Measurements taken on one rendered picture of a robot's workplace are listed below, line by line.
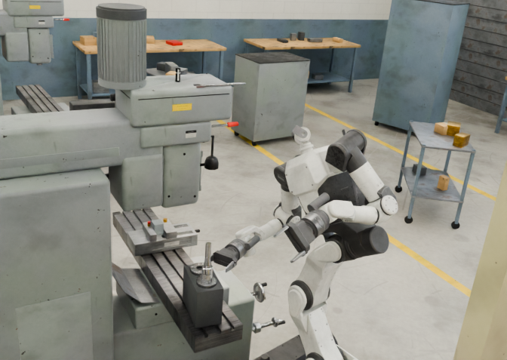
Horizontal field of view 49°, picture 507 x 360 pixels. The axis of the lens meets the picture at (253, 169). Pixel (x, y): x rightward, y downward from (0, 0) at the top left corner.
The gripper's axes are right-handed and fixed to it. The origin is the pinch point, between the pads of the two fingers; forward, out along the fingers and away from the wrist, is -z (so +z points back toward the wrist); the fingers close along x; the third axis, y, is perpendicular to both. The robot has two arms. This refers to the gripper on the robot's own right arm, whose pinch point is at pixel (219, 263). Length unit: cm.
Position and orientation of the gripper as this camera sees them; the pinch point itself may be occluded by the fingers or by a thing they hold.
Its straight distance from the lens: 253.1
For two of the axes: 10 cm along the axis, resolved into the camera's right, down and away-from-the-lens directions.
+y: -0.8, 9.2, 3.8
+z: 4.8, -3.0, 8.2
